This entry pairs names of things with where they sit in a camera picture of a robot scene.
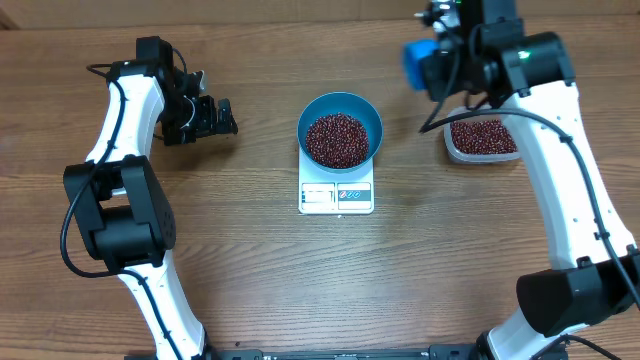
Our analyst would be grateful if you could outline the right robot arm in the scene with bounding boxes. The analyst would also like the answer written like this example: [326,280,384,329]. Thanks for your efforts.
[404,1,639,359]

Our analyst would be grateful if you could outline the blue plastic measuring scoop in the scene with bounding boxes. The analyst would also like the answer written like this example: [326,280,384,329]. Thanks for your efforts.
[403,39,439,91]

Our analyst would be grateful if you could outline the red beans in bowl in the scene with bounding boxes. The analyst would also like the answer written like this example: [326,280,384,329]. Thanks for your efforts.
[305,113,369,169]

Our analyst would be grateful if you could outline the clear plastic container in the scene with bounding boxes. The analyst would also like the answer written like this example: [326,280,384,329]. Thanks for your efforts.
[444,115,520,165]

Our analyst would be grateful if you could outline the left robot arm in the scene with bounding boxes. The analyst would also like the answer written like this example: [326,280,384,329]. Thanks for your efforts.
[59,36,238,359]

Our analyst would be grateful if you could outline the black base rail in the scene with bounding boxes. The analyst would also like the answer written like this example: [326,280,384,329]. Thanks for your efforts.
[124,342,569,360]

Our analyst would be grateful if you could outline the teal metal bowl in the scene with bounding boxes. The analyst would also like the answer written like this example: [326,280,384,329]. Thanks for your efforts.
[297,92,384,173]

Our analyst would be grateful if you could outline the white digital kitchen scale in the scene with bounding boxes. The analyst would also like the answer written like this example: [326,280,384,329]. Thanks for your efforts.
[298,151,375,215]

